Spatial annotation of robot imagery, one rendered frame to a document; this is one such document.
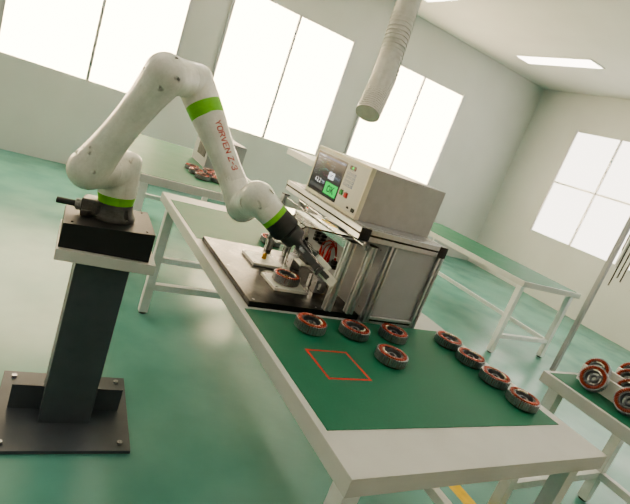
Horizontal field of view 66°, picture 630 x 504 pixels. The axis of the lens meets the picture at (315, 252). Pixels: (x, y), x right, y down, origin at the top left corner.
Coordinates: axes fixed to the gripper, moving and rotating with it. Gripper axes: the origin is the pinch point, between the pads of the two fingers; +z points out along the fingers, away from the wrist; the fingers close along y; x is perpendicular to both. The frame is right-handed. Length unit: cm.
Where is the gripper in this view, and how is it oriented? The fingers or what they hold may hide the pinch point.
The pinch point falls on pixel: (329, 275)
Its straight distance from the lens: 161.4
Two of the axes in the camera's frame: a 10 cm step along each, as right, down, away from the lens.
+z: 6.5, 7.0, 2.9
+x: 7.5, -6.5, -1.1
